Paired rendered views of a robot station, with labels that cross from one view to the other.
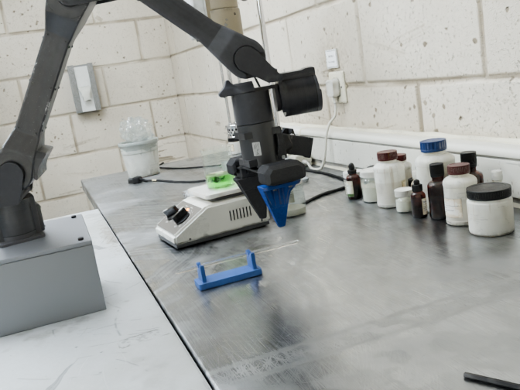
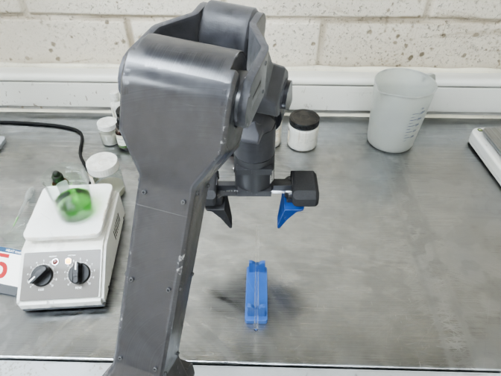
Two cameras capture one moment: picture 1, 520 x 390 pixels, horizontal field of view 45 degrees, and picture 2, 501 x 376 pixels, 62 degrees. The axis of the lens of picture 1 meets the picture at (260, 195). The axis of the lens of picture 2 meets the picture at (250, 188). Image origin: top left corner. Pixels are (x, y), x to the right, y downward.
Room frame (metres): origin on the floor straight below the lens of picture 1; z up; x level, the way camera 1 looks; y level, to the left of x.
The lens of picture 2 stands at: (0.79, 0.42, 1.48)
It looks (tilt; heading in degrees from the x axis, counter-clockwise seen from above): 42 degrees down; 290
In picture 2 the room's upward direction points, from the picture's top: straight up
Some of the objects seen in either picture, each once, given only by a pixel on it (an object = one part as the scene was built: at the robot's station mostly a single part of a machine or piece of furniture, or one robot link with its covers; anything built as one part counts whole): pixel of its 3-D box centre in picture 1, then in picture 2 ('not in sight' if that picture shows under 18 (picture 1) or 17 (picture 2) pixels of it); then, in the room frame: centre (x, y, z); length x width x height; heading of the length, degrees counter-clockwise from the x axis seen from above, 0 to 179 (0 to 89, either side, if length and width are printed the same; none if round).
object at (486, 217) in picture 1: (490, 209); (303, 130); (0.94, -0.35, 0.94); 0.07 x 0.07 x 0.07
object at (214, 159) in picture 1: (219, 168); (72, 195); (1.21, 0.07, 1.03); 0.07 x 0.06 x 0.08; 16
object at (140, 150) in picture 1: (138, 145); not in sight; (2.20, 0.39, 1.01); 0.14 x 0.14 x 0.21
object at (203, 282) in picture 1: (227, 268); (256, 289); (0.90, 0.07, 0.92); 0.10 x 0.03 x 0.04; 109
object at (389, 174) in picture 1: (389, 178); not in sight; (1.21, -0.26, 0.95); 0.06 x 0.06 x 0.11
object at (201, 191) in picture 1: (224, 187); (71, 210); (1.23, 0.07, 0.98); 0.12 x 0.12 x 0.01; 24
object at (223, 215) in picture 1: (215, 211); (74, 239); (1.22, 0.09, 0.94); 0.22 x 0.13 x 0.08; 114
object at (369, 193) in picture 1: (374, 184); not in sight; (1.27, -0.24, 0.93); 0.06 x 0.06 x 0.07
